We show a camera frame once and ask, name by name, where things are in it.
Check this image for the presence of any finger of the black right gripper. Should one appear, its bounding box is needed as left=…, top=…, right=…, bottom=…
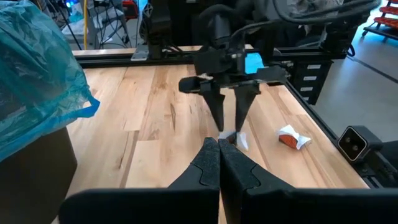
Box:
left=200, top=83, right=226, bottom=133
left=233, top=84, right=261, bottom=133

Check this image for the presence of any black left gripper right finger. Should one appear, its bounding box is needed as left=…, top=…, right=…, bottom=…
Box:
left=219, top=138, right=398, bottom=224

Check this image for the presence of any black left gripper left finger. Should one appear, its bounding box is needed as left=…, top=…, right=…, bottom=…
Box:
left=58, top=136, right=221, bottom=224

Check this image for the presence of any white orange paper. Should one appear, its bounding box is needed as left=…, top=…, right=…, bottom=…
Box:
left=277, top=124, right=312, bottom=151

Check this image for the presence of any black trash bin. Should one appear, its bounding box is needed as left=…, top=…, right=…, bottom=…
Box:
left=0, top=126, right=78, bottom=224

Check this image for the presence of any teal drawstring trash bag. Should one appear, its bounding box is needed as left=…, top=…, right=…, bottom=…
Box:
left=0, top=0, right=101, bottom=162

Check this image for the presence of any folded blue trash bag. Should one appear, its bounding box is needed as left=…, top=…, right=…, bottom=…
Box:
left=244, top=52, right=266, bottom=75

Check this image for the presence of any silver mounting plate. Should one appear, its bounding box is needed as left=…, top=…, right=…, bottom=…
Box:
left=130, top=43, right=149, bottom=62

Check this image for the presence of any black drawer cabinet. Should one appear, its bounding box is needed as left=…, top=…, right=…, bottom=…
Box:
left=287, top=58, right=332, bottom=106

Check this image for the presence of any red storage shelf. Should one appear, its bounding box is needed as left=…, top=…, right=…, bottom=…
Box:
left=362, top=0, right=398, bottom=41

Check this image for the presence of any black table-level camera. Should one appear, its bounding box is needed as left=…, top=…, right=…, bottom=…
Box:
left=337, top=125, right=384, bottom=163

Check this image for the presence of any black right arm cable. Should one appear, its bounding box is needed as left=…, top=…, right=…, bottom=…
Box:
left=198, top=0, right=382, bottom=35

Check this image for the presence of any yellow cable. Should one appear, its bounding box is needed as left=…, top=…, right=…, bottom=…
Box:
left=82, top=0, right=90, bottom=50

